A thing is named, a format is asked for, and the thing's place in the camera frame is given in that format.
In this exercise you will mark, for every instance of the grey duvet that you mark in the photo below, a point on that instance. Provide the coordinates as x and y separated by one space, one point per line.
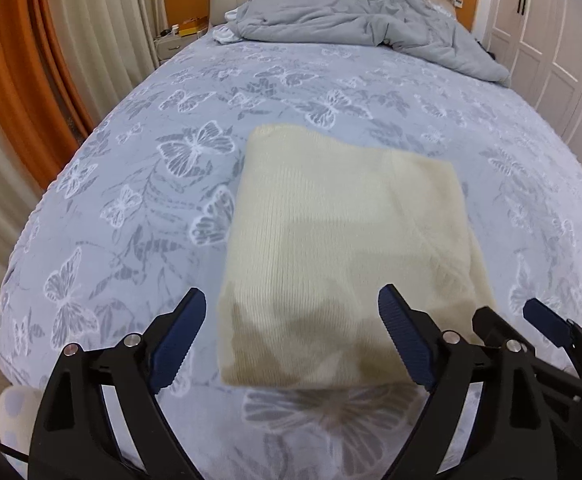
351 22

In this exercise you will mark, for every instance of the white pleated curtain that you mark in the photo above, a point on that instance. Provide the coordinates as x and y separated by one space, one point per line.
101 35

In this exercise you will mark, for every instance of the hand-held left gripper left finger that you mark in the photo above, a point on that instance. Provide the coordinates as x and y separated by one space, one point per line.
183 335

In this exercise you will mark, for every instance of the cream knit sweater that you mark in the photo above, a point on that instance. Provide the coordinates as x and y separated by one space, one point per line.
336 240

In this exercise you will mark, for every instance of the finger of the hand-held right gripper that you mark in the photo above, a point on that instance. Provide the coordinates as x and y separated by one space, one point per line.
546 314
486 321

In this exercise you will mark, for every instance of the white nightstand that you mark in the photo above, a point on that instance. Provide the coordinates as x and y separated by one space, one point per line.
173 47

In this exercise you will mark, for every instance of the orange curtain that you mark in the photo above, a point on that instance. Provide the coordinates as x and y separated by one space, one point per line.
26 75

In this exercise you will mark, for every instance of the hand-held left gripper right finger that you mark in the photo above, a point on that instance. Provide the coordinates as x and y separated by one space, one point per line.
403 332

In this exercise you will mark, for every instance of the bed with butterfly sheet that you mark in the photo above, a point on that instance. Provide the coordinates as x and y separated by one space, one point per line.
171 210

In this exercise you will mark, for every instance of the white panelled wardrobe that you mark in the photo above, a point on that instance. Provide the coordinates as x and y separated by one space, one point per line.
551 35

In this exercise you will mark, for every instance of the yellow box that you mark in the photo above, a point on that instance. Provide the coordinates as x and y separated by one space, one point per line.
192 27

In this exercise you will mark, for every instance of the white patterned pillow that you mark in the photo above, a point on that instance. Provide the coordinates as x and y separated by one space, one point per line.
225 32

